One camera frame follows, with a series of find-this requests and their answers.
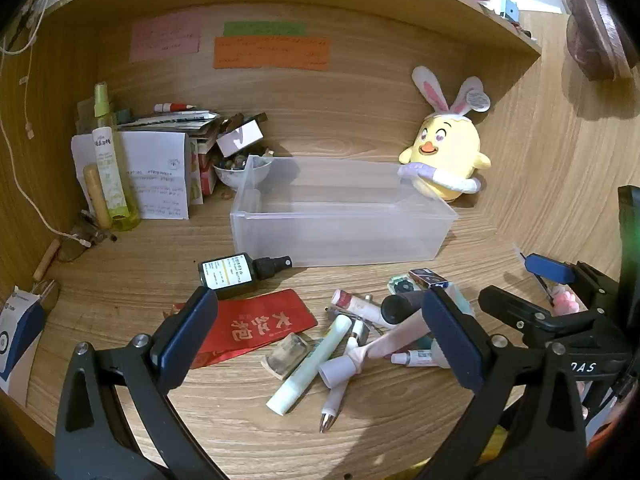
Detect small white tube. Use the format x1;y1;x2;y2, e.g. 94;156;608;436
391;349;453;369

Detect small dark blue box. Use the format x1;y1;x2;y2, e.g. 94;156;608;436
409;267;447;289

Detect white bowl of beads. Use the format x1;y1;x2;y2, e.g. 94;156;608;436
212;154;274;191

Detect orange sticky note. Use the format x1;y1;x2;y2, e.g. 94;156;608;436
213;36;331;72

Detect stack of booklets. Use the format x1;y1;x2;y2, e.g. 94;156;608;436
117;109;222;137

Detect yellow lip balm tube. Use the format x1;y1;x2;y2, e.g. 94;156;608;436
82;163;113;230

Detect small white cardboard box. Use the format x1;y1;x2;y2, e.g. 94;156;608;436
216;119;264;157

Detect red envelope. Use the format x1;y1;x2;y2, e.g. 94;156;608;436
172;288;319;370

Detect pink plush toy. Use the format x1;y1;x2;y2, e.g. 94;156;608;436
552;285;587;317

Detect green sticky note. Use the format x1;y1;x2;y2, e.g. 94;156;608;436
223;21;307;37

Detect yellow chick plush toy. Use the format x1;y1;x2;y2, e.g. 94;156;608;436
397;65;492;204

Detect blue white carton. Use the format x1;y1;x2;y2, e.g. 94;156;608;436
0;285;48;408

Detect red white box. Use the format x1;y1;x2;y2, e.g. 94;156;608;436
197;152;217;197

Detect clear plastic storage box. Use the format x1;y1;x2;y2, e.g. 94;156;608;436
230;155;458;268

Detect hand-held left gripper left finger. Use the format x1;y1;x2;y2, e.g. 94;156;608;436
54;286;231;480

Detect cream tube with red cap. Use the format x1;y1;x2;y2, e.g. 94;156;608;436
331;289;385;322

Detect pink tube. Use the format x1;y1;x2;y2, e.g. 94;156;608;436
318;320;432;390

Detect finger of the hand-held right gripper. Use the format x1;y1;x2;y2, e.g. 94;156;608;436
478;285;626;348
526;253;621;311

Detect brown wooden stick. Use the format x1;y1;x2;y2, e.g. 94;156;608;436
32;239;62;281

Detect yellow cloth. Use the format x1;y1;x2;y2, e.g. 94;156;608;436
479;427;507;463

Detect small green white box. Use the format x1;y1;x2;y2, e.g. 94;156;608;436
389;274;423;295

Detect brown wooden ornament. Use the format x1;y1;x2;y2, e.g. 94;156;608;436
565;0;635;82

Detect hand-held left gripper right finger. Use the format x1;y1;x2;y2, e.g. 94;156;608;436
415;287;587;480

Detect pale green tube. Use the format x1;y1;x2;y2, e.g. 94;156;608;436
266;314;353;417

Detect black spray bottle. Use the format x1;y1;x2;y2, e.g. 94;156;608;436
197;253;293;301

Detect white folded paper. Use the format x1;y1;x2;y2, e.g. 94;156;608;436
71;130;191;221

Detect pink sticky note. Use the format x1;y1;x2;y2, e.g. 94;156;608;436
129;10;202;63

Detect orange cloth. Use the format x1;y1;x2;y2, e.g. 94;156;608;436
582;407;623;458

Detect clear eyeglasses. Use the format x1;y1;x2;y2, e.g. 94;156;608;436
55;210;118;263

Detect green spray bottle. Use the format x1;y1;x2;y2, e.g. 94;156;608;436
91;81;141;232

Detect white cable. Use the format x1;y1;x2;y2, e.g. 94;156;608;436
0;0;93;248

